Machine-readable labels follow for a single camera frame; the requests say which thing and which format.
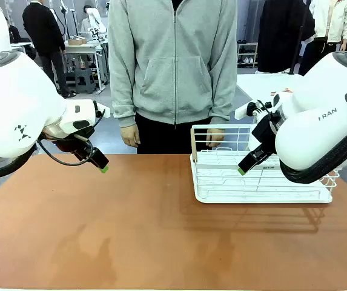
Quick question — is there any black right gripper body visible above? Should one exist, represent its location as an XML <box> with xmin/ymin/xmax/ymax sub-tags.
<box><xmin>251</xmin><ymin>112</ymin><xmax>280</xmax><ymax>155</ymax></box>

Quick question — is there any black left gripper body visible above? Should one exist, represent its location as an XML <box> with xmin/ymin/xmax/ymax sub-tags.
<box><xmin>51</xmin><ymin>135</ymin><xmax>94</xmax><ymax>159</ymax></box>

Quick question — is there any person's right forearm grey sleeve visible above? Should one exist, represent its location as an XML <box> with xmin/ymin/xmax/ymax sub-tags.
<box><xmin>108</xmin><ymin>54</ymin><xmax>137</xmax><ymax>128</ymax></box>

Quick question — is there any person's left forearm grey sleeve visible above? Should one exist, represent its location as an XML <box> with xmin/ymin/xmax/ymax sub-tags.
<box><xmin>210</xmin><ymin>54</ymin><xmax>238</xmax><ymax>125</ymax></box>

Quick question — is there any person's right hand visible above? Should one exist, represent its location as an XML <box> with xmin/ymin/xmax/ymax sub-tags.
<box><xmin>120</xmin><ymin>124</ymin><xmax>141</xmax><ymax>149</ymax></box>

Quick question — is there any person's left hand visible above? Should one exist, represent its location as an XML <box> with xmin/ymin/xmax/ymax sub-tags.
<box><xmin>205</xmin><ymin>128</ymin><xmax>226</xmax><ymax>149</ymax></box>

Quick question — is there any white side table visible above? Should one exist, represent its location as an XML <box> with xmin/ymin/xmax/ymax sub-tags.
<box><xmin>236</xmin><ymin>73</ymin><xmax>305</xmax><ymax>122</ymax></box>

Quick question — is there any grey step stool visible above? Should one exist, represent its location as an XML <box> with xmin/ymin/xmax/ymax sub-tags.
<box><xmin>74</xmin><ymin>67</ymin><xmax>97</xmax><ymax>95</ymax></box>

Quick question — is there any white shoe rack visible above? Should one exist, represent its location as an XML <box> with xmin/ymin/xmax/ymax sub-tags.
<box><xmin>237</xmin><ymin>42</ymin><xmax>259</xmax><ymax>69</ymax></box>

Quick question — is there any white background work table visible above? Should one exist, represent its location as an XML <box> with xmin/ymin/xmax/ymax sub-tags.
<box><xmin>11</xmin><ymin>40</ymin><xmax>110</xmax><ymax>93</ymax></box>

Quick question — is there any black clothed mannequin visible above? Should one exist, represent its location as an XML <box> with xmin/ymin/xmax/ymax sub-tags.
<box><xmin>257</xmin><ymin>0</ymin><xmax>316</xmax><ymax>74</ymax></box>

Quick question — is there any brown cardboard box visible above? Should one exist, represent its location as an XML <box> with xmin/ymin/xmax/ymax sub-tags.
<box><xmin>67</xmin><ymin>35</ymin><xmax>88</xmax><ymax>47</ymax></box>

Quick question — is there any person in grey hoodie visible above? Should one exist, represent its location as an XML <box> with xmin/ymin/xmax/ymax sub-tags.
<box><xmin>108</xmin><ymin>0</ymin><xmax>238</xmax><ymax>155</ymax></box>

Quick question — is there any bystander in black clothes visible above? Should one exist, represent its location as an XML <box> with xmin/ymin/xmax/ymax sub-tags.
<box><xmin>22</xmin><ymin>0</ymin><xmax>77</xmax><ymax>99</ymax></box>

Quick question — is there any seated bystander in white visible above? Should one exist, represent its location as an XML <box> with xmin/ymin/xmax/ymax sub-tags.
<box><xmin>80</xmin><ymin>4</ymin><xmax>108</xmax><ymax>35</ymax></box>

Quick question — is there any bystander in white jacket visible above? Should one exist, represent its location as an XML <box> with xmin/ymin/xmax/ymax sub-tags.
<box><xmin>298</xmin><ymin>0</ymin><xmax>347</xmax><ymax>76</ymax></box>

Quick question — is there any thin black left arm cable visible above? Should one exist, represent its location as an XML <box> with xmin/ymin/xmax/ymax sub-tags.
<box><xmin>36</xmin><ymin>109</ymin><xmax>106</xmax><ymax>167</ymax></box>

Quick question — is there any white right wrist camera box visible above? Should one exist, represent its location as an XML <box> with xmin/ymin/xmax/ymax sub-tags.
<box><xmin>234</xmin><ymin>101</ymin><xmax>259</xmax><ymax>121</ymax></box>

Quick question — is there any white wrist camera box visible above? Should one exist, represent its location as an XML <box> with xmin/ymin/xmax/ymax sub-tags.
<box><xmin>94</xmin><ymin>101</ymin><xmax>111</xmax><ymax>119</ymax></box>
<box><xmin>234</xmin><ymin>101</ymin><xmax>259</xmax><ymax>121</ymax></box>

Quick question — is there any white wire dish rack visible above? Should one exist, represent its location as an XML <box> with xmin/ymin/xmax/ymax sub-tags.
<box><xmin>190</xmin><ymin>124</ymin><xmax>340</xmax><ymax>204</ymax></box>

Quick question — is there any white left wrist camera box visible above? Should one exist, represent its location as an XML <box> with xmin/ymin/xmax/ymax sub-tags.
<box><xmin>94</xmin><ymin>101</ymin><xmax>111</xmax><ymax>119</ymax></box>

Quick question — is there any black right arm cable sleeve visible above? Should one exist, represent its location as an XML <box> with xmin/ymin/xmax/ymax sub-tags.
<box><xmin>279</xmin><ymin>125</ymin><xmax>347</xmax><ymax>185</ymax></box>

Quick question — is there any black arm cable sleeve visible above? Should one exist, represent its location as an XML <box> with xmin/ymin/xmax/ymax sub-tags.
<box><xmin>0</xmin><ymin>144</ymin><xmax>38</xmax><ymax>181</ymax></box>
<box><xmin>279</xmin><ymin>125</ymin><xmax>347</xmax><ymax>185</ymax></box>

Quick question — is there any black left arm cable sleeve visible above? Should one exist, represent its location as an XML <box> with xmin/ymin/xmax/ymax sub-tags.
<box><xmin>0</xmin><ymin>144</ymin><xmax>38</xmax><ymax>181</ymax></box>

